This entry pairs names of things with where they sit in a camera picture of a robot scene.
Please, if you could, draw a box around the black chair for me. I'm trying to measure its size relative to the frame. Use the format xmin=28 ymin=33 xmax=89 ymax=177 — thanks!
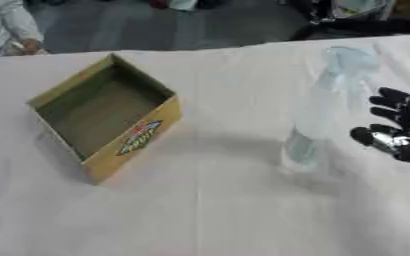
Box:
xmin=287 ymin=0 xmax=410 ymax=42

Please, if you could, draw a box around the person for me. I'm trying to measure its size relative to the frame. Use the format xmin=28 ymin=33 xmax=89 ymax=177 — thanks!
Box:
xmin=0 ymin=0 xmax=46 ymax=58

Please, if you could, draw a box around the person's hand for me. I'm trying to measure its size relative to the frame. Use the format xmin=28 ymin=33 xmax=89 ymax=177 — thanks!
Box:
xmin=16 ymin=38 xmax=44 ymax=56

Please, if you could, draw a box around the clear plastic bottle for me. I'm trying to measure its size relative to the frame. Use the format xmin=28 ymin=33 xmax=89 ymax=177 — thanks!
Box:
xmin=278 ymin=45 xmax=384 ymax=173

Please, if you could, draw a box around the tan cardboard box green inside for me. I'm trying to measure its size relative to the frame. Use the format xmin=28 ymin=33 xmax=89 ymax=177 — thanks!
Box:
xmin=24 ymin=52 xmax=184 ymax=186

